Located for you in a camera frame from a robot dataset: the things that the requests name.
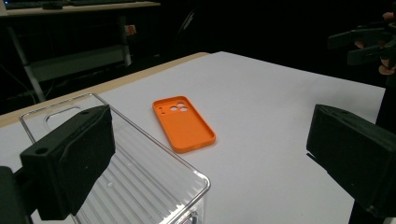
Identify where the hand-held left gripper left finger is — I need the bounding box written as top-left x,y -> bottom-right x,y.
20,105 -> 116,221

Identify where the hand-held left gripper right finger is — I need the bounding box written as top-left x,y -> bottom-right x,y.
306,104 -> 396,219

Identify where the clear plastic ribbed box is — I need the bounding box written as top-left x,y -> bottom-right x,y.
19,92 -> 211,224

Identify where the orange phone case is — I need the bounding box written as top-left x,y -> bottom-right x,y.
151,95 -> 217,154

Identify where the white table mat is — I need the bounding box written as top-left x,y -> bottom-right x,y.
0,50 -> 387,224

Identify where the wooden desk with white legs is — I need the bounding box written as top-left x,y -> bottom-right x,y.
0,0 -> 162,104

